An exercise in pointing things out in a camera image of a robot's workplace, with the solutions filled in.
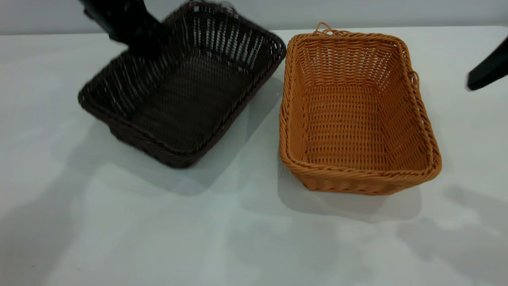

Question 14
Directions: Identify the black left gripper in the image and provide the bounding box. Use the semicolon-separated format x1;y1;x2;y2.
79;0;168;58

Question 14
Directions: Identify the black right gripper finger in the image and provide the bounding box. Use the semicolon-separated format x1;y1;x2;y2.
466;37;508;91

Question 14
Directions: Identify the black woven plastic basket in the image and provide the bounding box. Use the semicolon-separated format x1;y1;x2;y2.
78;1;287;169

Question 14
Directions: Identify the orange woven plastic basket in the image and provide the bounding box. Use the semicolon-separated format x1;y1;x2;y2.
279;22;442;196

